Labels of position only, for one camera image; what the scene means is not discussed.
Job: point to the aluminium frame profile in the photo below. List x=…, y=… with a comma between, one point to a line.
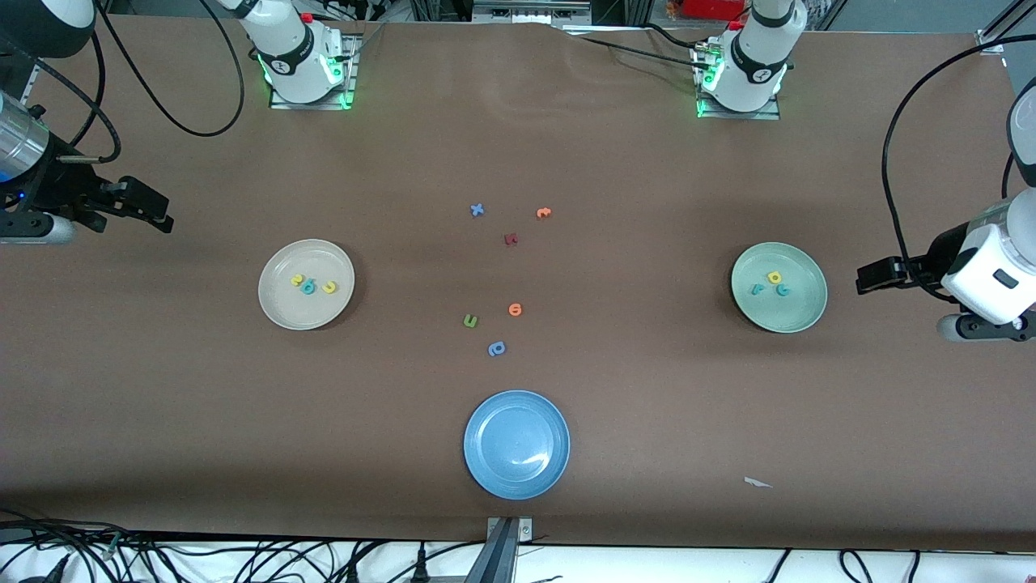
x=32, y=81
x=991, y=39

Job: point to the green plate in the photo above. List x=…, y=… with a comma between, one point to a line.
x=797, y=312

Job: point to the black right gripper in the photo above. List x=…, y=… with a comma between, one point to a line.
x=58, y=180

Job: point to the grey metal frame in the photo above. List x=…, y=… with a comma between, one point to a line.
x=530, y=10

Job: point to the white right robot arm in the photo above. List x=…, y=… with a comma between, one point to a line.
x=295, y=57

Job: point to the red box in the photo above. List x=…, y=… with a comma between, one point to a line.
x=712, y=8

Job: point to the beige brown plate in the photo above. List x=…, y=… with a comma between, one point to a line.
x=306, y=312

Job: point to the blue plate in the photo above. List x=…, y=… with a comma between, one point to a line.
x=516, y=444

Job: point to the brown table cover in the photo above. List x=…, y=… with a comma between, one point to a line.
x=647, y=389

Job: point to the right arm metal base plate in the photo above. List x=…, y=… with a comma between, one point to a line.
x=312, y=105

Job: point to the metal table edge bracket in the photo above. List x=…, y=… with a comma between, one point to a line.
x=502, y=551

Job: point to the white paper scrap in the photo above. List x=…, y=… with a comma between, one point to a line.
x=757, y=482

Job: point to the black power plug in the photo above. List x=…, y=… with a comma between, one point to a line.
x=421, y=563

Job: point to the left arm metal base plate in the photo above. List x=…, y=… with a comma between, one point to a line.
x=740, y=116

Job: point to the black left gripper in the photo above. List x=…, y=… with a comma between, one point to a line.
x=941, y=250

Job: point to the blue letter a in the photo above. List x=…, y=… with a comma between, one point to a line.
x=496, y=349

